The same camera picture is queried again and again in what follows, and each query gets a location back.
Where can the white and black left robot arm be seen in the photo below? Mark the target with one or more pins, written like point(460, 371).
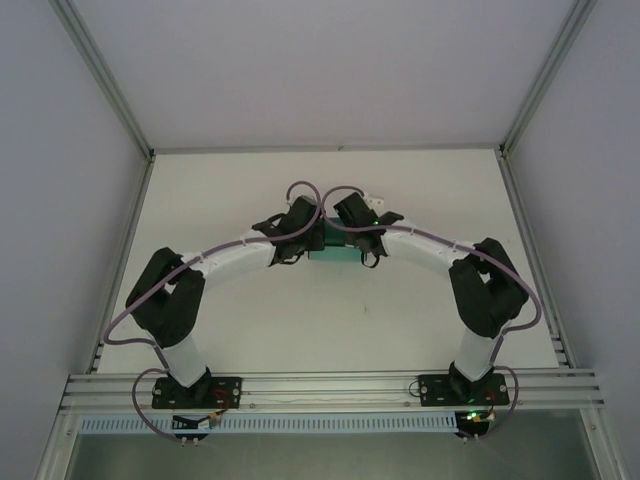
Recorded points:
point(235, 260)

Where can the grey metal sheet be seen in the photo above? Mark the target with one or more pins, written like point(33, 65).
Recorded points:
point(325, 457)

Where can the aluminium frame post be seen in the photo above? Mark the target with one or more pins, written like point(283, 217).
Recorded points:
point(100, 75)
point(550, 75)

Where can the aluminium table back rail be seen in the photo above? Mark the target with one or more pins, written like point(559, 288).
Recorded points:
point(325, 148)

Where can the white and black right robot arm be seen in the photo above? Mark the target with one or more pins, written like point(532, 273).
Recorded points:
point(420, 250)

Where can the small wiring connector board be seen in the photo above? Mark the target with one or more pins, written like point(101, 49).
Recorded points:
point(477, 417)
point(197, 423)

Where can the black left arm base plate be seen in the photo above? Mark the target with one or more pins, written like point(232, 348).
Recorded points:
point(227, 392)

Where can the aluminium mounting rail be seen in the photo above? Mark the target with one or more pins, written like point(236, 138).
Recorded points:
point(325, 387)

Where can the teal paper box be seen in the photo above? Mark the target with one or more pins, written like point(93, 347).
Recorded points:
point(335, 255)

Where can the aluminium table side rail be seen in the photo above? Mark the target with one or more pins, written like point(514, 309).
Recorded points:
point(522, 225)
point(132, 225)

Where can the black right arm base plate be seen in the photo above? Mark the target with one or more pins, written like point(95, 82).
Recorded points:
point(435, 390)

